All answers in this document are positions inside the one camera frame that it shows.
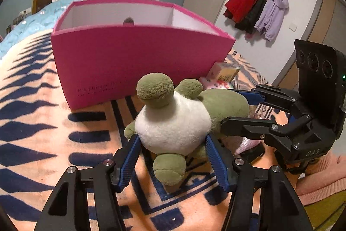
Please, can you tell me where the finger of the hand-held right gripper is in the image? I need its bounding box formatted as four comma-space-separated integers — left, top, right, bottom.
234, 84, 300, 114
220, 114, 314, 141

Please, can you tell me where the cream and gold tissue pack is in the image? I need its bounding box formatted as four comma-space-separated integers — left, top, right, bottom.
207, 62, 240, 83

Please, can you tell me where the red coat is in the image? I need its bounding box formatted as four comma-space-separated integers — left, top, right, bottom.
224, 0, 263, 23

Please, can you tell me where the light blue quilt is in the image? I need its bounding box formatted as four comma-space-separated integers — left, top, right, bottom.
0, 0, 122, 59

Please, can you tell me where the purple jacket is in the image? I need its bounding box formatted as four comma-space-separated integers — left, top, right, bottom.
253, 0, 290, 42

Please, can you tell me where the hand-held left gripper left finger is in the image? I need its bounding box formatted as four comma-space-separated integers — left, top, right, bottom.
34, 136, 143, 231

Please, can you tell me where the bedside clutter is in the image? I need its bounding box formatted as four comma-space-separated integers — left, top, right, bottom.
5, 8, 28, 31

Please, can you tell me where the orange and navy patterned blanket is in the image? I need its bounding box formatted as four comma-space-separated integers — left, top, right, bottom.
0, 28, 307, 231

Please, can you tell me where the pink cardboard box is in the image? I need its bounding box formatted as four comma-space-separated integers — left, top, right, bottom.
51, 0, 236, 111

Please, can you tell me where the yellow-green cloth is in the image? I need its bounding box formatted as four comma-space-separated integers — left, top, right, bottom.
303, 192, 346, 231

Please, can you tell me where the green and white frog plush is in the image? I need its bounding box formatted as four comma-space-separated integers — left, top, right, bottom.
124, 73, 250, 186

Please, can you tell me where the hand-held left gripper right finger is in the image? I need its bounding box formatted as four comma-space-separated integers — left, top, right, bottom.
205, 136, 311, 231

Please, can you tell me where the black coat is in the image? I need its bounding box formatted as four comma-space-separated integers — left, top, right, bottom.
235, 0, 269, 34

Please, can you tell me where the person's right forearm pink sleeve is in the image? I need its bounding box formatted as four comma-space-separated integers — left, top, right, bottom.
297, 151, 346, 206

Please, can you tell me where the black remote control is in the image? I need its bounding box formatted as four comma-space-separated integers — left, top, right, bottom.
236, 145, 266, 166

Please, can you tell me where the wooden door with grey frame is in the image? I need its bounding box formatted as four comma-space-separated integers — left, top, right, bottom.
272, 0, 346, 91

